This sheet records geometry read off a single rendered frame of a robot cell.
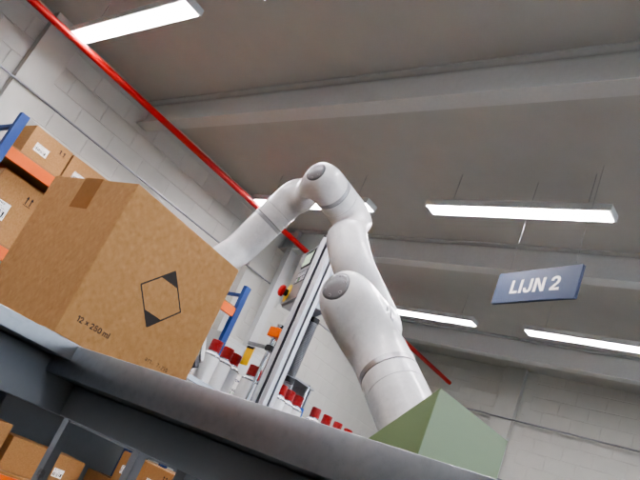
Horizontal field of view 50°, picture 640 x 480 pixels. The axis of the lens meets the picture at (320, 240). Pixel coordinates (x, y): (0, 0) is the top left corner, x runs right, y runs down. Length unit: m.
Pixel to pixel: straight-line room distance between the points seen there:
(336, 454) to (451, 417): 0.60
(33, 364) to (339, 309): 0.66
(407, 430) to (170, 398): 0.50
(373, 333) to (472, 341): 7.94
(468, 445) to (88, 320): 0.65
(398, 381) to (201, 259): 0.43
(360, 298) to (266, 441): 0.78
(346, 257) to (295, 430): 0.98
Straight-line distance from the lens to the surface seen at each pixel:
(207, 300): 1.29
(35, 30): 6.62
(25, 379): 0.91
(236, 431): 0.64
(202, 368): 1.91
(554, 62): 4.47
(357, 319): 1.36
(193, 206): 7.41
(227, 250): 1.79
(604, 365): 8.63
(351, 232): 1.59
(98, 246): 1.13
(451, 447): 1.17
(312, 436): 0.59
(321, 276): 1.98
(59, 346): 0.88
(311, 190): 1.68
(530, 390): 10.11
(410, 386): 1.28
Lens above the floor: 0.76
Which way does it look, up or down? 21 degrees up
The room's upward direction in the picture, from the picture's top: 24 degrees clockwise
